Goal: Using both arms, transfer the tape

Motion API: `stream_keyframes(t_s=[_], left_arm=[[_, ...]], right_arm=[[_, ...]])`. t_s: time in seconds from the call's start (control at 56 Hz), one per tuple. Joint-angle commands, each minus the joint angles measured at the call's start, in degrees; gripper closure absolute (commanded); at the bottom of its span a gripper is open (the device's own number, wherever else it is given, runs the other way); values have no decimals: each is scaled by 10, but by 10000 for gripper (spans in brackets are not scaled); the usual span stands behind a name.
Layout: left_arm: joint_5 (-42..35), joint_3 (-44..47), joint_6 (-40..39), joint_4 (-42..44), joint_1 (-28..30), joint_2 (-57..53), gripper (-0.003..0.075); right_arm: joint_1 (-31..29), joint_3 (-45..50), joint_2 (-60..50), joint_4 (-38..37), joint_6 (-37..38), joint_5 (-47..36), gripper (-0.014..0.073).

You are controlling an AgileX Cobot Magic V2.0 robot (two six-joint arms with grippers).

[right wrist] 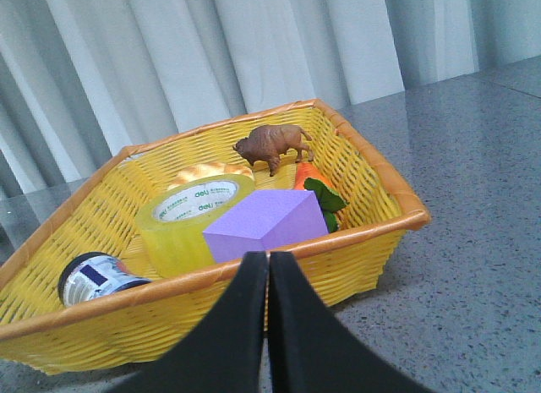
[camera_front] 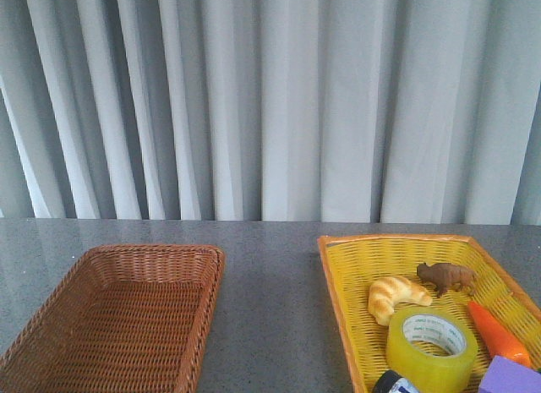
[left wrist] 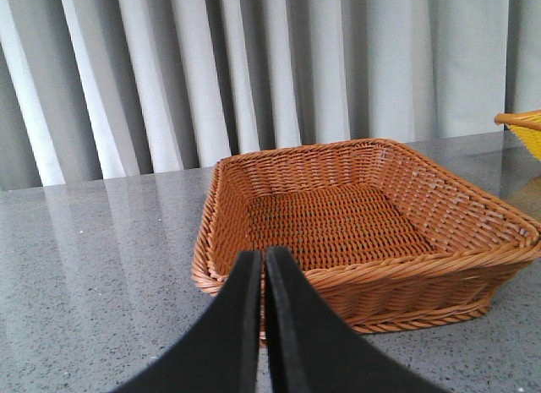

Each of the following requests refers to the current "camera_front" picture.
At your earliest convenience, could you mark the brown wicker basket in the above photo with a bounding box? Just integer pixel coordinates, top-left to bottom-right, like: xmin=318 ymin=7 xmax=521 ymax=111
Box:
xmin=1 ymin=244 xmax=226 ymax=392

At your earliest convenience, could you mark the purple foam block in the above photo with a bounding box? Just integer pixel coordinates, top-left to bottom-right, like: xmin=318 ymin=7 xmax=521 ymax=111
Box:
xmin=478 ymin=356 xmax=541 ymax=393

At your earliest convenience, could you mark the brown toy bison figure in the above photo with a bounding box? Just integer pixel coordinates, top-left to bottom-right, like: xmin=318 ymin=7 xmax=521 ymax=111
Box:
xmin=416 ymin=263 xmax=477 ymax=297

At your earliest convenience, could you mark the toy croissant bread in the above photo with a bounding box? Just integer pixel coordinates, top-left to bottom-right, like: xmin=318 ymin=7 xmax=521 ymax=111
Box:
xmin=368 ymin=276 xmax=433 ymax=326

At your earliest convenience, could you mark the black and white bottle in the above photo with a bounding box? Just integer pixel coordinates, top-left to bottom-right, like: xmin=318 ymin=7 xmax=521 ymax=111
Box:
xmin=371 ymin=369 xmax=419 ymax=393

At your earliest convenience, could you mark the yellow tape roll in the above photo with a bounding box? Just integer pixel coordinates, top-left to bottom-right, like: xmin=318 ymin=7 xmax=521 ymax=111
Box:
xmin=385 ymin=307 xmax=478 ymax=392

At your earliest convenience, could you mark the grey pleated curtain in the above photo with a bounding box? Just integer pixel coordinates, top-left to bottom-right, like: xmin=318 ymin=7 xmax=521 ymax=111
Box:
xmin=1 ymin=0 xmax=540 ymax=225

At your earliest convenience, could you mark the yellow woven basket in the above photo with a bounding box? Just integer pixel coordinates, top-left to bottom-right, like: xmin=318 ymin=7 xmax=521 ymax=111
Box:
xmin=318 ymin=234 xmax=540 ymax=392

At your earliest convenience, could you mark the orange toy carrot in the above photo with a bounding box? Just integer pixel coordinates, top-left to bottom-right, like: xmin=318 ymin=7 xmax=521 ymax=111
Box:
xmin=467 ymin=301 xmax=532 ymax=368

